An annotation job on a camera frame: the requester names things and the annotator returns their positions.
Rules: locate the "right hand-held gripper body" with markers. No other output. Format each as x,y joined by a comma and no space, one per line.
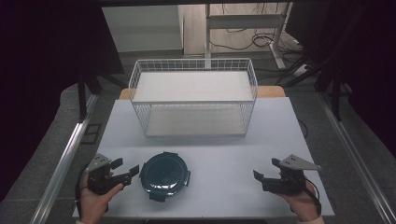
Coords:
288,182

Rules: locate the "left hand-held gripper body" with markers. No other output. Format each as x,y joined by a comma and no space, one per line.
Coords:
99,180

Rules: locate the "dark green round food container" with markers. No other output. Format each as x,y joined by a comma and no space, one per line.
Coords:
164,175

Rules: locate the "person's left hand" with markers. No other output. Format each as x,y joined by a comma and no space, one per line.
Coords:
93,205

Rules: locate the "person's right hand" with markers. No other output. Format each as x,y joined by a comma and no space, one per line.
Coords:
302,203

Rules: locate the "black floor plate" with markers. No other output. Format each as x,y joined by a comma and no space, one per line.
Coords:
91,133

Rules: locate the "wooden table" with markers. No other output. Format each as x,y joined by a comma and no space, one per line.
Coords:
271,91

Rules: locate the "black metal stand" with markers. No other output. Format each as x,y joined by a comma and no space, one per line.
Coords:
335,96
82,99

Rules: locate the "white power strip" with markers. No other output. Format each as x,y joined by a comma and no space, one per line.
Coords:
300,70

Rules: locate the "dark curtain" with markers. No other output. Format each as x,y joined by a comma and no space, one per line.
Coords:
40,77
373,62

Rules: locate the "aluminium rail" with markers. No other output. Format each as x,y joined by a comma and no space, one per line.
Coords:
65,161
355,149

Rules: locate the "white metal desk frame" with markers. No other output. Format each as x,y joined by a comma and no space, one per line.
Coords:
246,21

